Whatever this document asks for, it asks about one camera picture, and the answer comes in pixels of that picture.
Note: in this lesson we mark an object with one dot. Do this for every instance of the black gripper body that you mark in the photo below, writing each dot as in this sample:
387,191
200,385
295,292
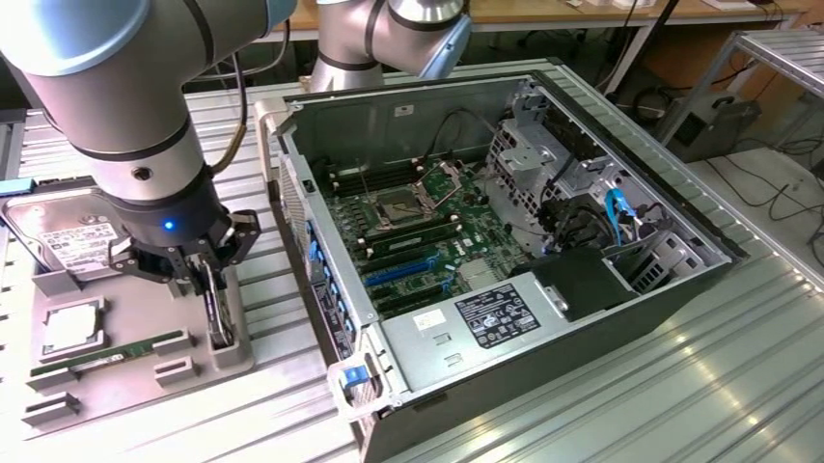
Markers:
169,219

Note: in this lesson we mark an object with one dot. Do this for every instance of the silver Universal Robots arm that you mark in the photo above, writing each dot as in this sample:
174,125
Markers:
122,96

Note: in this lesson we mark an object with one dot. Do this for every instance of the blue disk caddy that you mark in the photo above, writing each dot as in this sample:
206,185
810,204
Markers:
17,188

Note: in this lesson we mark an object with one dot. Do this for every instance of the blue expansion slot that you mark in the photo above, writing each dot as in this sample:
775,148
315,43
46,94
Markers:
396,272

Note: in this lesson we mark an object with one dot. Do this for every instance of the black box on floor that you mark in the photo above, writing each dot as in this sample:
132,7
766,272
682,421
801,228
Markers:
711,128

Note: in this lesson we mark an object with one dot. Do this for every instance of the green motherboard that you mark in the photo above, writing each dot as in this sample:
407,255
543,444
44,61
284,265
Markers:
474,217

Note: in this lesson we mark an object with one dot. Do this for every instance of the metal disk bay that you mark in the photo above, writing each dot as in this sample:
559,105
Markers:
526,154

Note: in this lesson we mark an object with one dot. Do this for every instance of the metal socket cover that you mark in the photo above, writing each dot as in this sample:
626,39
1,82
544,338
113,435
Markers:
444,179

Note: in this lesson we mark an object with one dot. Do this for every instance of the green RAM stick on rack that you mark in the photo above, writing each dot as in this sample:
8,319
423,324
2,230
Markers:
97,359

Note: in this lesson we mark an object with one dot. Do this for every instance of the metal slat table frame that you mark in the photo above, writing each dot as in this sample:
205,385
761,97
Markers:
779,62

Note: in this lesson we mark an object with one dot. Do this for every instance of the grey parts rack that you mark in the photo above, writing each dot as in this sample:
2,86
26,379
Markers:
129,386

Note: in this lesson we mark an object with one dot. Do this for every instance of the silver chipset heat sink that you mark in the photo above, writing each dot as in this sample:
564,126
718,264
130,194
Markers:
484,274

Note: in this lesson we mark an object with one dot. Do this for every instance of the open black PC case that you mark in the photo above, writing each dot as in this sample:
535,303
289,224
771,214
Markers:
515,366

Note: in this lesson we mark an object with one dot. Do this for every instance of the CPU socket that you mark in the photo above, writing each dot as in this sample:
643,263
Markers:
401,208

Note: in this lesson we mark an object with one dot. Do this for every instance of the silver hard disk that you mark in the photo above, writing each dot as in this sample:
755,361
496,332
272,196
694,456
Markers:
58,231

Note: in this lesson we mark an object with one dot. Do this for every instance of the grey power supply unit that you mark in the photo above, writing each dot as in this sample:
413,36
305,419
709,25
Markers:
444,337

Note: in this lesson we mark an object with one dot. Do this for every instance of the wooden desk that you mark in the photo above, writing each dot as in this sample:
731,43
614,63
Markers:
580,12

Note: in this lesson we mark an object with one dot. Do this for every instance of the silver CPU chip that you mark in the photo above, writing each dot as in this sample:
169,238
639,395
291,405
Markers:
73,330

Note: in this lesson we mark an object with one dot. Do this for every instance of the black installed RAM stick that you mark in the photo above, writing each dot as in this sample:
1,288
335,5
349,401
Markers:
412,238

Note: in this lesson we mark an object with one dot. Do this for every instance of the black graphics card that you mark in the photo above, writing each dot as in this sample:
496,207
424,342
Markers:
219,313

